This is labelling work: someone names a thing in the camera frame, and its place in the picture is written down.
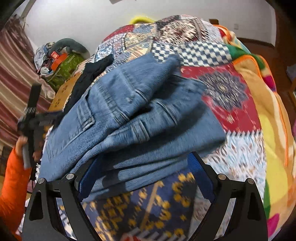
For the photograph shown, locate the colourful patchwork bedspread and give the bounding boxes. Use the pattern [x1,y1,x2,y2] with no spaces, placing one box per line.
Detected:
[56,14,266,241]

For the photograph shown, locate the yellow curved tube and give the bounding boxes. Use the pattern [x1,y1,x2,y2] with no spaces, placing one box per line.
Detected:
[129,16,155,25]

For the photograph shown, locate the person's left hand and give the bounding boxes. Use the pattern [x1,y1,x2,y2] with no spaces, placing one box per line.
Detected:
[15,136,45,162]

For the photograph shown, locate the maroon striped curtain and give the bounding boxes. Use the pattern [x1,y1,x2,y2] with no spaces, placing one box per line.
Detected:
[0,16,55,147]

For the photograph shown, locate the wooden lap desk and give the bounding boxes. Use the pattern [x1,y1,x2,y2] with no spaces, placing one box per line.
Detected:
[48,73,81,112]

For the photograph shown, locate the orange yellow fleece blanket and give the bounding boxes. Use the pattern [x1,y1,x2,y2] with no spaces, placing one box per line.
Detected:
[216,25,295,240]

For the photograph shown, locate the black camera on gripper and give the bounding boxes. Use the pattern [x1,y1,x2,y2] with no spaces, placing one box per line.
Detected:
[24,84,42,114]

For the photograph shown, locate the dark green folded pants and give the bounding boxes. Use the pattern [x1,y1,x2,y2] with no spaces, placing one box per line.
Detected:
[63,54,114,115]

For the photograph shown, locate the blue denim jeans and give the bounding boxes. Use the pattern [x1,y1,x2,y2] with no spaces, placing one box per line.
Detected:
[40,53,226,201]

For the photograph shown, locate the orange box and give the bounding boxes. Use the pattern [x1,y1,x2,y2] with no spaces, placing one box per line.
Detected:
[51,51,68,71]

